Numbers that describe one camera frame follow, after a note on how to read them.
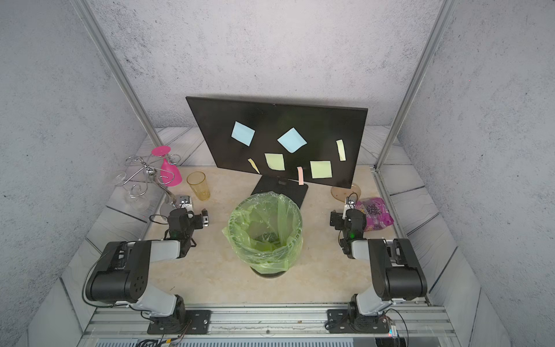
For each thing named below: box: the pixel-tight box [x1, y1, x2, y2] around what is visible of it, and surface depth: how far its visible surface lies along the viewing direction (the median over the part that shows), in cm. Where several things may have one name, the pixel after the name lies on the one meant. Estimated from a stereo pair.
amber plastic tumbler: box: [186, 170, 211, 201], surface depth 101 cm
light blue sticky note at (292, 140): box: [276, 127, 308, 154], surface depth 76 cm
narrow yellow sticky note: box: [335, 139, 347, 162], surface depth 74 cm
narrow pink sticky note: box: [296, 166, 305, 186], surface depth 87 cm
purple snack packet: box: [355, 197, 395, 233], surface depth 98 cm
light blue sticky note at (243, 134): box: [230, 120, 256, 148], surface depth 80 cm
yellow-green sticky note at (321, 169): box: [309, 160, 334, 179], surface depth 83 cm
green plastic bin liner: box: [221, 191, 304, 274], surface depth 75 cm
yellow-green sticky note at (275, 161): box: [264, 153, 286, 171], surface depth 88 cm
